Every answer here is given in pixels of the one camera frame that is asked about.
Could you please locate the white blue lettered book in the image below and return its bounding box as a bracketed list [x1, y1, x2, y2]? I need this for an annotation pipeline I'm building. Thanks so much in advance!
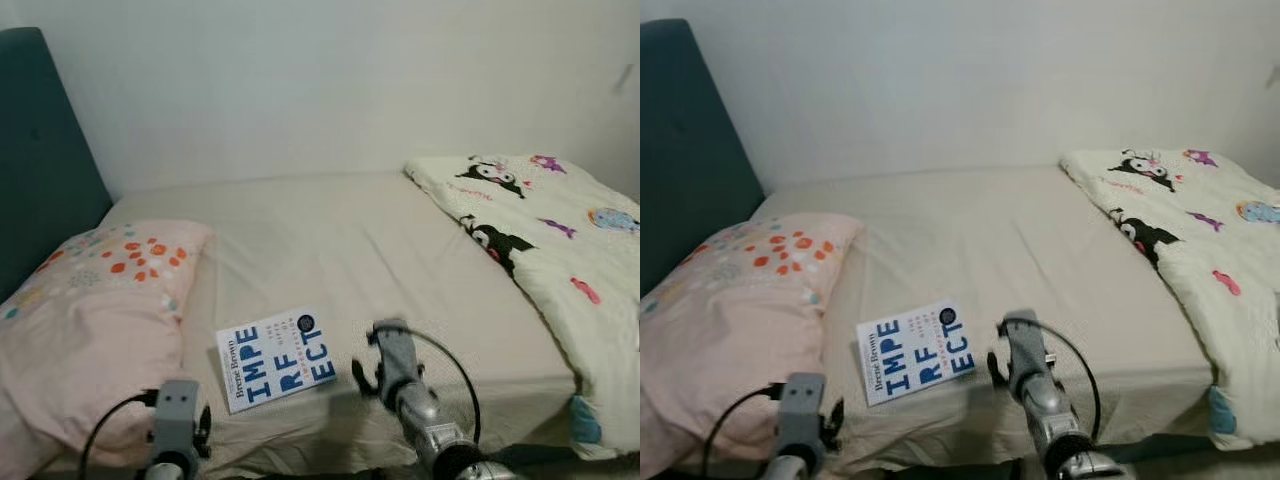
[856, 300, 977, 408]
[216, 307, 339, 415]

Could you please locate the cream cartoon print blanket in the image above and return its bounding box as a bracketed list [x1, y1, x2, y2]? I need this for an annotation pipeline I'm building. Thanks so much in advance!
[404, 153, 641, 463]
[1059, 148, 1280, 453]

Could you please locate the blue upholstered headboard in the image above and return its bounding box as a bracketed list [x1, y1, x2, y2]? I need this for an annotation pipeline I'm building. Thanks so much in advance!
[0, 27, 114, 303]
[640, 18, 767, 298]

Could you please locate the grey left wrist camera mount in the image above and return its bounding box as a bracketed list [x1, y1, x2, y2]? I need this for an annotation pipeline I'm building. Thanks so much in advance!
[153, 380, 202, 463]
[778, 373, 828, 468]

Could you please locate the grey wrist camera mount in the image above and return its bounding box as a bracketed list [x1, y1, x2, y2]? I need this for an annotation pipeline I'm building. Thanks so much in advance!
[1000, 310, 1050, 393]
[153, 380, 202, 463]
[778, 373, 828, 468]
[372, 320, 423, 403]

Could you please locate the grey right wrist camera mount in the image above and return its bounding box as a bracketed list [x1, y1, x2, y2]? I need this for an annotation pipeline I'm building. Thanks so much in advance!
[1000, 310, 1050, 393]
[372, 320, 423, 403]

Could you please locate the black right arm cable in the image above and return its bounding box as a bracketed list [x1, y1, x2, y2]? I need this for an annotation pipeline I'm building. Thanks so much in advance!
[368, 325, 482, 448]
[998, 318, 1103, 443]

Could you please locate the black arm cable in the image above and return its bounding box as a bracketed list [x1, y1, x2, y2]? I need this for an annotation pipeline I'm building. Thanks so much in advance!
[78, 390, 161, 480]
[368, 325, 482, 448]
[998, 318, 1103, 443]
[702, 385, 787, 480]

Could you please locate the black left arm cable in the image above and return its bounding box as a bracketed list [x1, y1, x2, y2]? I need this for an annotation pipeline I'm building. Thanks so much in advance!
[78, 390, 161, 480]
[702, 385, 787, 480]

